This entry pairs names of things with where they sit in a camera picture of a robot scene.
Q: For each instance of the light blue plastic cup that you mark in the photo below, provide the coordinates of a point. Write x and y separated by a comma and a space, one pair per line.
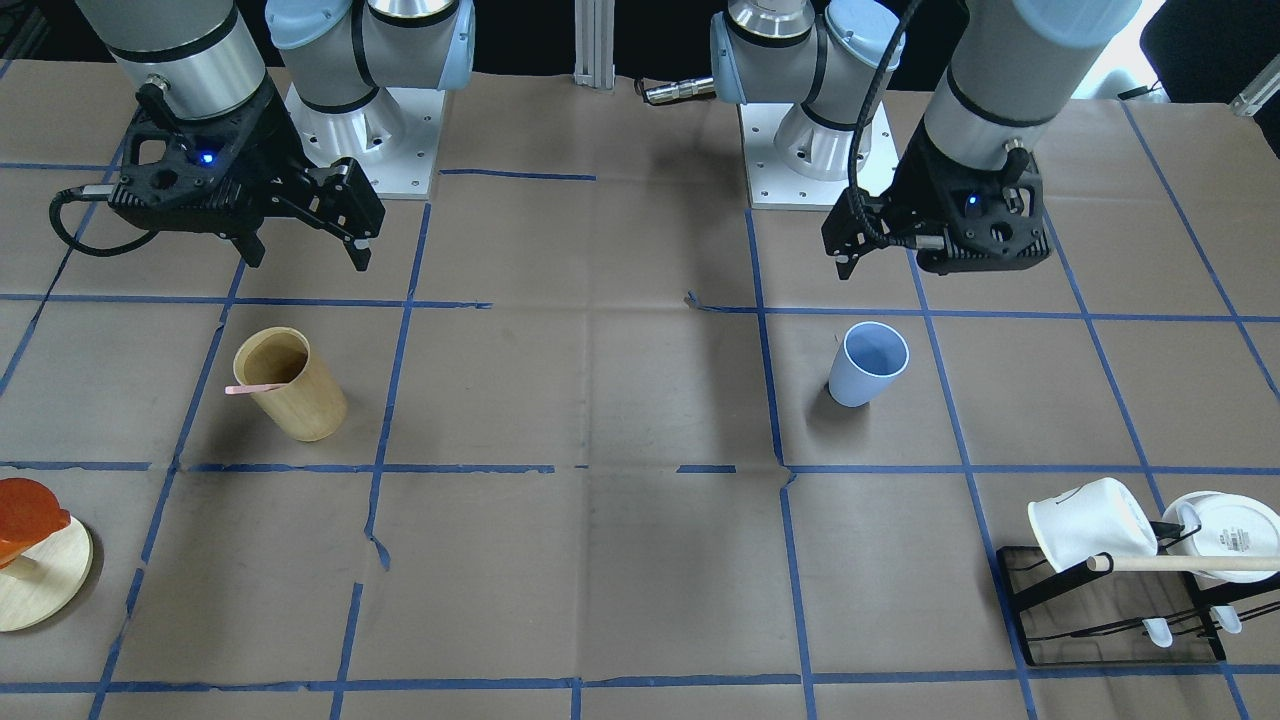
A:
869, 357

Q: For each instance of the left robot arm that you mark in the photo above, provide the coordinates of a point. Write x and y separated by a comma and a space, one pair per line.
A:
1015, 66

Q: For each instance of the pink chopstick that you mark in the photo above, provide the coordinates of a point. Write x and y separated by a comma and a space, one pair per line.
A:
252, 389

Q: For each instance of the aluminium frame post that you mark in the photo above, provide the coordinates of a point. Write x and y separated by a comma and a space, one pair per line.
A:
593, 66

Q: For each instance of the bamboo wooden cup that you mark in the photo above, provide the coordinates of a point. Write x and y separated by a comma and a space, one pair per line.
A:
304, 400

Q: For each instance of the orange mug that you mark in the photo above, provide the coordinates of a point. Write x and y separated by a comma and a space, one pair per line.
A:
30, 513

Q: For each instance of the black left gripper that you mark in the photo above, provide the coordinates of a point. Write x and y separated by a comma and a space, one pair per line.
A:
918, 184

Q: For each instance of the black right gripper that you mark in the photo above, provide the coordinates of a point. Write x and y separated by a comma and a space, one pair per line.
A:
268, 158

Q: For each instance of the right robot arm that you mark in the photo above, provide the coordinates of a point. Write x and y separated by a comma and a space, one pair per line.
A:
337, 53

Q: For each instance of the black wire cup rack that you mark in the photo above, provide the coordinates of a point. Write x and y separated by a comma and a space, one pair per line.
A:
1084, 617

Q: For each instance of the wooden mug tree stand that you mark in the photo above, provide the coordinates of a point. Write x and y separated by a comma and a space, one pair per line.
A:
45, 577

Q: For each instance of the white smiley mug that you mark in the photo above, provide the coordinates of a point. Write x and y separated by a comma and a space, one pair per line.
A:
1102, 516
1216, 524

